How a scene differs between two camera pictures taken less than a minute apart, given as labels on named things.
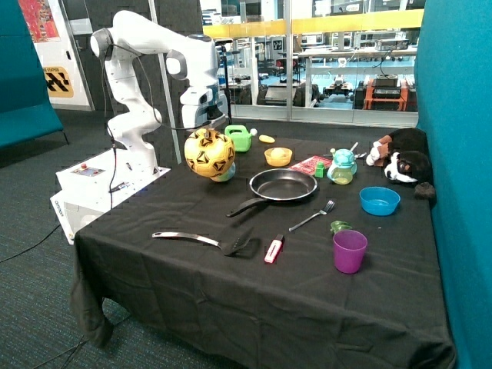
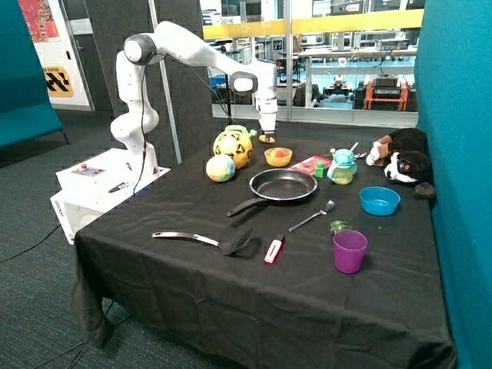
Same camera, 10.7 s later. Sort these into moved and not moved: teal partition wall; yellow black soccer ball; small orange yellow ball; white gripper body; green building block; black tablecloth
Moved: white gripper body; yellow black soccer ball
Not moved: teal partition wall; small orange yellow ball; green building block; black tablecloth
